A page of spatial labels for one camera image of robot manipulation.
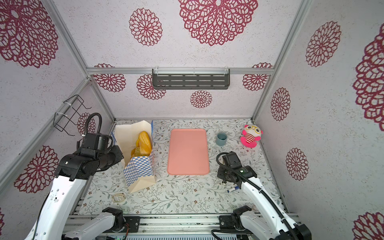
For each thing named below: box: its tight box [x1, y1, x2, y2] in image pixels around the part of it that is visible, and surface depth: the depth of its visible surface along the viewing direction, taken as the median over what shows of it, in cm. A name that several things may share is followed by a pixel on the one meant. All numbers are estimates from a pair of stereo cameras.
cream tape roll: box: [111, 192, 126, 203], surface depth 84 cm
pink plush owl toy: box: [240, 124, 263, 148], surface depth 105 cm
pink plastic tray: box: [167, 128, 210, 175], surface depth 102 cm
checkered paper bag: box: [115, 120, 156, 194], surface depth 80 cm
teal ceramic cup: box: [215, 132, 228, 147], surface depth 106 cm
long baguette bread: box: [133, 131, 152, 157], surface depth 85 cm
